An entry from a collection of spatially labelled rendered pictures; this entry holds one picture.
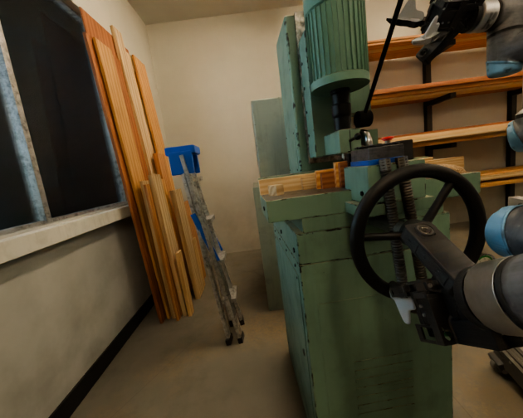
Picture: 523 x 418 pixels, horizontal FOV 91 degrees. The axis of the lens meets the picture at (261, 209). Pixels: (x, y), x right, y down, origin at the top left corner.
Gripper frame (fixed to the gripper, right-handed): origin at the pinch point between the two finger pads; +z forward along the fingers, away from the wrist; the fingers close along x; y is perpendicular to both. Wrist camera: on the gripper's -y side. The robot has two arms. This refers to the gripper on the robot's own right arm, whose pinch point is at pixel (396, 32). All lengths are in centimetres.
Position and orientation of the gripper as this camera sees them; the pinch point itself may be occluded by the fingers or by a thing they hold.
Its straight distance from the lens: 91.2
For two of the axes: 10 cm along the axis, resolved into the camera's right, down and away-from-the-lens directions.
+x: 1.4, 8.1, -5.7
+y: -0.3, -5.8, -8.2
